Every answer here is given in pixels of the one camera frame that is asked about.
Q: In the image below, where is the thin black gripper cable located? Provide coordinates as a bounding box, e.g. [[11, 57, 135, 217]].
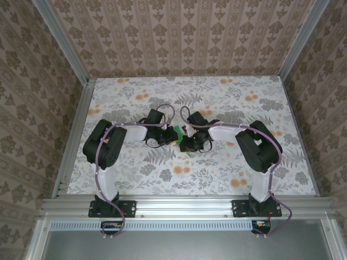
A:
[[199, 139, 214, 153], [145, 137, 162, 149]]

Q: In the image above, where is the aluminium left side rail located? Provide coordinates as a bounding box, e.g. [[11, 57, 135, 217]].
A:
[[51, 78, 95, 198]]

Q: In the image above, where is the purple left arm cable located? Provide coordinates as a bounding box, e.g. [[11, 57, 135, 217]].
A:
[[93, 104, 176, 241]]

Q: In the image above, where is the aluminium left corner post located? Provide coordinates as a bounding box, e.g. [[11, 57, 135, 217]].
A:
[[35, 0, 91, 85]]

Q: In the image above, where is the thin black right gripper cable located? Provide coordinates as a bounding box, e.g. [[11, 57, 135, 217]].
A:
[[199, 139, 214, 153]]

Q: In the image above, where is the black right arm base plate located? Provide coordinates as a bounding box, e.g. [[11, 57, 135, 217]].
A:
[[232, 199, 282, 218]]

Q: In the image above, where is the white slotted cable duct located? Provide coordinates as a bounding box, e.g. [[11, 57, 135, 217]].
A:
[[49, 219, 272, 230]]

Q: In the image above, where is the aluminium cross rail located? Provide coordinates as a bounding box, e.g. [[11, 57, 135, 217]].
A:
[[39, 197, 336, 219]]

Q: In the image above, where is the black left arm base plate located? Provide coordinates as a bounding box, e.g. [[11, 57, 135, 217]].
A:
[[88, 199, 137, 218]]

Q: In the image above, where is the black cable mount with connectors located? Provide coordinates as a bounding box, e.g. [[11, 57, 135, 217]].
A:
[[100, 220, 123, 236], [250, 219, 272, 235]]

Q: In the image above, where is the grey metal sheet panel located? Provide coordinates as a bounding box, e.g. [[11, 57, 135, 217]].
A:
[[25, 218, 342, 260]]

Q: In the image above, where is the thin black left gripper cable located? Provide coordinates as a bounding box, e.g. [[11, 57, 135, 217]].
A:
[[145, 137, 162, 149]]

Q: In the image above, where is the aluminium corner post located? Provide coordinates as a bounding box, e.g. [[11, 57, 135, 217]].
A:
[[277, 0, 332, 79], [35, 0, 91, 85]]

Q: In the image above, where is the aluminium right corner post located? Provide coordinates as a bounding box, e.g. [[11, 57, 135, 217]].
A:
[[277, 0, 332, 79]]

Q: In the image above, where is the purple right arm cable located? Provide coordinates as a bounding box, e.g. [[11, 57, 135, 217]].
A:
[[180, 106, 295, 239]]

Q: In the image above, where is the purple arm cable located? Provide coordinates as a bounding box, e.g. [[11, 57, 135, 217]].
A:
[[180, 106, 295, 239], [93, 104, 176, 241]]

